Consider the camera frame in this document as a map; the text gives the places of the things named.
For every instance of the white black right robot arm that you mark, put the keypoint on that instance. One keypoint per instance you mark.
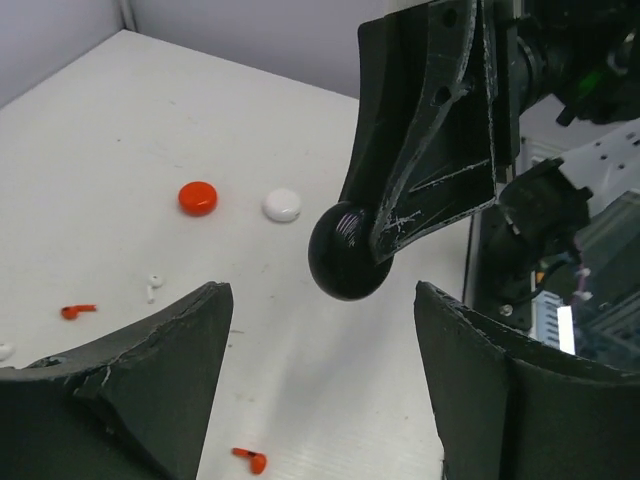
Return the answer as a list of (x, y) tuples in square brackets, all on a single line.
[(525, 111)]

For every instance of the white round charging case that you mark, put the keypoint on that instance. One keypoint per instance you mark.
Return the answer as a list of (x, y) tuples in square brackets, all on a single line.
[(282, 205)]

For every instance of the orange earbud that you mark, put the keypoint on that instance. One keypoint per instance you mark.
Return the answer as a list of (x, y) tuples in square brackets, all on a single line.
[(72, 312), (257, 461)]

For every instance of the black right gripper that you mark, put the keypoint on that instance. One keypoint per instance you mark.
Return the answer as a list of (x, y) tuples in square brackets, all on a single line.
[(436, 113)]

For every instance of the orange round charging case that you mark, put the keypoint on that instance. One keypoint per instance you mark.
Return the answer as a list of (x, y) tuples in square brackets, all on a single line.
[(197, 198)]

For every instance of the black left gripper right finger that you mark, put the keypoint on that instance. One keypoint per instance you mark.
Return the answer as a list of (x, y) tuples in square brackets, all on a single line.
[(509, 407)]

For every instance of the white earbud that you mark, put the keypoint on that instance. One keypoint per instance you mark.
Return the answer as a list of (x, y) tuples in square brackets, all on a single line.
[(7, 350), (154, 282)]

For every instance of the black round charging case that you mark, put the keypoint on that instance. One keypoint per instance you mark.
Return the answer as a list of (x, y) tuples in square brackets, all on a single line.
[(339, 255)]

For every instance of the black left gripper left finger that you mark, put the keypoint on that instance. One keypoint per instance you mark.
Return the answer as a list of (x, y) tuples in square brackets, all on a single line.
[(134, 404)]

